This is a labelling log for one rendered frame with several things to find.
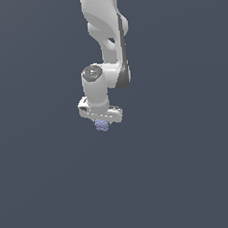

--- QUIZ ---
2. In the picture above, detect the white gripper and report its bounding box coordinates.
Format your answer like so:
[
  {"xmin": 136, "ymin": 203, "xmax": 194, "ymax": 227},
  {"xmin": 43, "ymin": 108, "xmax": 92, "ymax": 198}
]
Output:
[{"xmin": 76, "ymin": 93, "xmax": 124, "ymax": 127}]

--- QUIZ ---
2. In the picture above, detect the small lavender lumpy object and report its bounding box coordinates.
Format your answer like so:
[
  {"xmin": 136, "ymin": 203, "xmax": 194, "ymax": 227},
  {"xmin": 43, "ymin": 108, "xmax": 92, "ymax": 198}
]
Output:
[{"xmin": 94, "ymin": 118, "xmax": 111, "ymax": 133}]

